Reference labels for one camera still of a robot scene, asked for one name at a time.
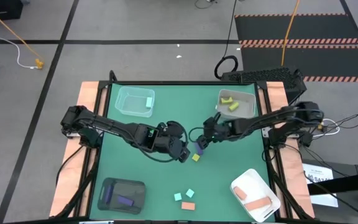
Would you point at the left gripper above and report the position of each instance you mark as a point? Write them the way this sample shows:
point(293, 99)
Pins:
point(171, 145)

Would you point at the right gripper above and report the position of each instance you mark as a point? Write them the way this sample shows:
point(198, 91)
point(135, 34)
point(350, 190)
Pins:
point(219, 130)

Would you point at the purple block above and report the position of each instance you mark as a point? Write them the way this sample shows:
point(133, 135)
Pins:
point(199, 150)
point(125, 200)
point(108, 193)

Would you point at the yellow cube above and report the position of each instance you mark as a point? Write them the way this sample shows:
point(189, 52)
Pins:
point(195, 157)

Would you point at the teal cube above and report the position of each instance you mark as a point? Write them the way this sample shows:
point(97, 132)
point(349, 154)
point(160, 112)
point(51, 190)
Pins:
point(190, 193)
point(177, 197)

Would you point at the small yellow-green block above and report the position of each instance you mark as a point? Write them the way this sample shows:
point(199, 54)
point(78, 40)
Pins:
point(233, 106)

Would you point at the yellow arch block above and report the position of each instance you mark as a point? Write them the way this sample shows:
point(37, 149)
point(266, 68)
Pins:
point(227, 101)

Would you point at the short orange block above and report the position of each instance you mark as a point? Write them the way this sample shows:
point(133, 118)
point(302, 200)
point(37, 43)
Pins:
point(188, 206)
point(240, 193)

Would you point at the long teal block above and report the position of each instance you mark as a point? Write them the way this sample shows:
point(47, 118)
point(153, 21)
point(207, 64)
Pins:
point(148, 102)

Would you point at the long orange block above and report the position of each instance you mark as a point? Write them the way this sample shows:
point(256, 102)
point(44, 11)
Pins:
point(258, 204)

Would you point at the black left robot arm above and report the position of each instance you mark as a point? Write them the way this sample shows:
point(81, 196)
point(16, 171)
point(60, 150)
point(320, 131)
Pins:
point(117, 127)

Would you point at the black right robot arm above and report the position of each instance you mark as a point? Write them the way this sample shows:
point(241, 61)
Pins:
point(259, 119)

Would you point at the green table mat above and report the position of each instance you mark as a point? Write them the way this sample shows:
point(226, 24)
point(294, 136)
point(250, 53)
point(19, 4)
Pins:
point(216, 174)

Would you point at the grey plastic bin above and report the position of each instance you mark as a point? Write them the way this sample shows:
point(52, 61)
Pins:
point(247, 102)

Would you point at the white plastic bin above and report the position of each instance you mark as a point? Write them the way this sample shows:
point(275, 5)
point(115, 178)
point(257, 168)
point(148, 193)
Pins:
point(250, 177)

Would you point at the dark smoke plastic bin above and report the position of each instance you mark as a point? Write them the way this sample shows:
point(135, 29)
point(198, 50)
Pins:
point(126, 188)

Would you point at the clear plastic bin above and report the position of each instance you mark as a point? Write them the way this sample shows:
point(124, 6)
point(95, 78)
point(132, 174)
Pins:
point(129, 105)

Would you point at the black perforated computer tower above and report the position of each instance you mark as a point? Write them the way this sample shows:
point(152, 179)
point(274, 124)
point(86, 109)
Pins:
point(259, 74)

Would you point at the yellow plug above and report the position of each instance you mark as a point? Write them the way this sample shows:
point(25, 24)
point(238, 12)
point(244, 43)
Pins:
point(39, 64)
point(320, 126)

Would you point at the printed white paper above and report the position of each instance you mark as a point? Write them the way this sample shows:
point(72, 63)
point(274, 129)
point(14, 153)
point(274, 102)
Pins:
point(319, 174)

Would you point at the black side table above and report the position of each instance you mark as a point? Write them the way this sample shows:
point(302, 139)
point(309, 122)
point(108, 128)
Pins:
point(346, 184)

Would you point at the black hazard-striped floor mat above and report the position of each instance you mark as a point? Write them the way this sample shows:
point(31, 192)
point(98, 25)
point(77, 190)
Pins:
point(322, 28)

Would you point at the black arched bracket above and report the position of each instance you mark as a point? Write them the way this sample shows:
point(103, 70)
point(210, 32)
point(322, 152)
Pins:
point(111, 76)

